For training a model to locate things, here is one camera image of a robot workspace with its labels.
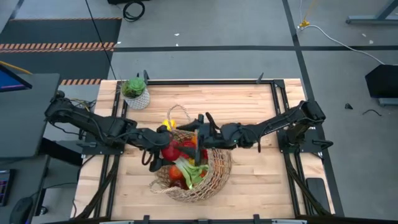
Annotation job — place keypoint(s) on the black round knob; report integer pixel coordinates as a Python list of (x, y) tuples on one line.
[(59, 93)]

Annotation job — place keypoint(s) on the black hazard-striped floor mat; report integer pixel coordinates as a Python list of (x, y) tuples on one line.
[(62, 31)]

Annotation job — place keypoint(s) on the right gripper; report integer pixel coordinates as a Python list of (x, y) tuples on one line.
[(217, 137)]

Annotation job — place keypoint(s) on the dark red apple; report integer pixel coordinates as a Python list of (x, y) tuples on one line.
[(170, 152)]

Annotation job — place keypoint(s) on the woven seagrass basket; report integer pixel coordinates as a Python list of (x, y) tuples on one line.
[(217, 180)]

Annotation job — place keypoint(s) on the yellow lemon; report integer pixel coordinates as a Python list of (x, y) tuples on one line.
[(191, 161)]

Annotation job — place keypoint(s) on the black box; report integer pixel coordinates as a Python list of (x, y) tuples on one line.
[(384, 81)]

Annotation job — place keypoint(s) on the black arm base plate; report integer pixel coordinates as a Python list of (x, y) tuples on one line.
[(93, 151), (306, 148)]

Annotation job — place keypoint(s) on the pale green bok choy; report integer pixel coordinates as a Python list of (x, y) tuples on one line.
[(191, 171)]

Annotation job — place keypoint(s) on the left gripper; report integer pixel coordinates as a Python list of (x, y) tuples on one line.
[(152, 141)]

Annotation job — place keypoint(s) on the succulent in white pot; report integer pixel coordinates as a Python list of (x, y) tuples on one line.
[(134, 92)]

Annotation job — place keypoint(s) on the dark grey desk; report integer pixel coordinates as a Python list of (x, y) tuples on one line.
[(25, 124)]

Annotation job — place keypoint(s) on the orange-red tomato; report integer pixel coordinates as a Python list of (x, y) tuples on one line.
[(175, 173)]

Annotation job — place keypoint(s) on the black flat device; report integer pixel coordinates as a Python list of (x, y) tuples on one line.
[(317, 193)]

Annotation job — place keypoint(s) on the grey base plate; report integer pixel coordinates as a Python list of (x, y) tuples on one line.
[(388, 102)]

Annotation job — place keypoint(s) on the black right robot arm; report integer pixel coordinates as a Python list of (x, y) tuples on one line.
[(280, 119)]

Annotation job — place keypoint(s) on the yellow bell pepper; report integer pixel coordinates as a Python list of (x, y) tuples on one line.
[(169, 124)]

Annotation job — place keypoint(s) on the black frame bracket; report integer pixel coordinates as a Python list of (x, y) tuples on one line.
[(260, 78), (256, 219), (145, 76), (146, 219)]

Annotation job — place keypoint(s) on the small black round object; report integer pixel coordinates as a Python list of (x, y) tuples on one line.
[(43, 210)]

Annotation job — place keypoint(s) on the monitor with blue screen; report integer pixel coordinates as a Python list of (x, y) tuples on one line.
[(9, 82)]

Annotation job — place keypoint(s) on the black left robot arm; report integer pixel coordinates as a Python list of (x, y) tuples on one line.
[(93, 124)]

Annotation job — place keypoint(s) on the black computer mouse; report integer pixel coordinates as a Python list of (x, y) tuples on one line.
[(20, 211)]

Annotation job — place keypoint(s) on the black aluminium table frame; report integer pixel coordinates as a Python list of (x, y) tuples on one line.
[(217, 82)]

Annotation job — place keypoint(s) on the grey metal stand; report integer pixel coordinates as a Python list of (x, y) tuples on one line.
[(370, 20)]

